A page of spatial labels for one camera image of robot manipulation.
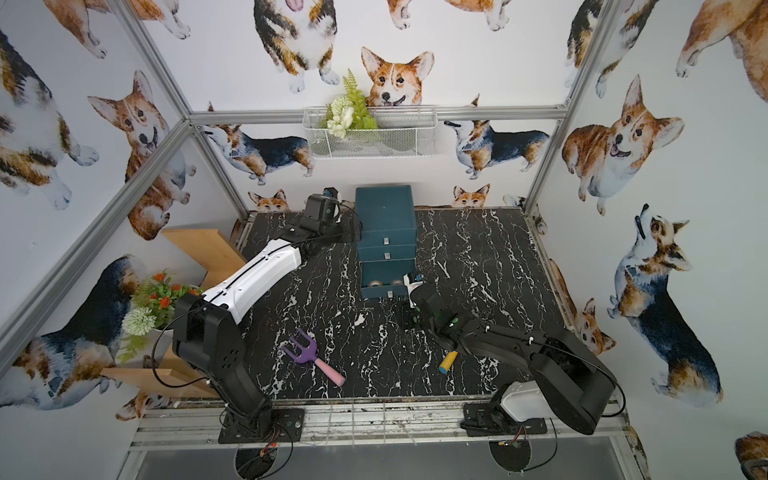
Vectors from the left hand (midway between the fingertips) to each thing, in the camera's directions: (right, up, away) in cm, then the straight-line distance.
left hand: (347, 217), depth 88 cm
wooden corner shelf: (-37, -11, -2) cm, 39 cm away
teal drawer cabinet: (+12, -10, +7) cm, 17 cm away
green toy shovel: (+29, -40, -6) cm, 50 cm away
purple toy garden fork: (-11, -40, -2) cm, 41 cm away
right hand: (+17, -23, -2) cm, 29 cm away
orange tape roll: (+7, -21, +11) cm, 25 cm away
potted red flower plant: (-42, -26, -18) cm, 52 cm away
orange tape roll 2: (+15, -21, +11) cm, 28 cm away
